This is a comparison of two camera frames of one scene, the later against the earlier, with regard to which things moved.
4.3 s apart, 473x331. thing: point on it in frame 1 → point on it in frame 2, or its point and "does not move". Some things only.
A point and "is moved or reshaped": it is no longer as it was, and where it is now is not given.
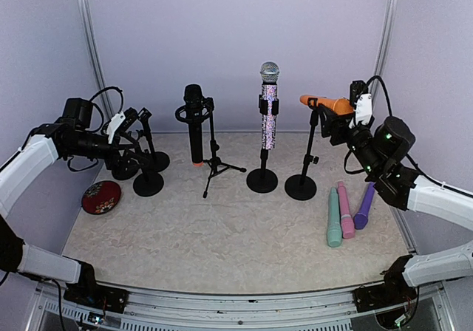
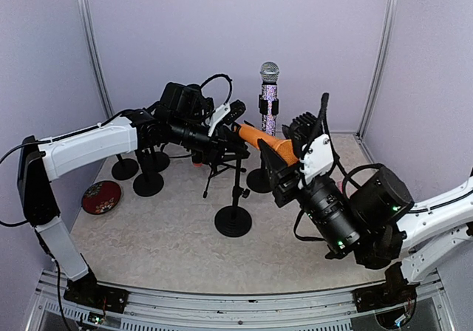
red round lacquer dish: (101, 197) does not move
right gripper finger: (329, 119) → (301, 131)
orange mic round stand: (303, 187) is moved or reshaped
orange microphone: (340, 106) → (284, 148)
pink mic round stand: (125, 169) does not move
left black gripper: (111, 158) → (220, 140)
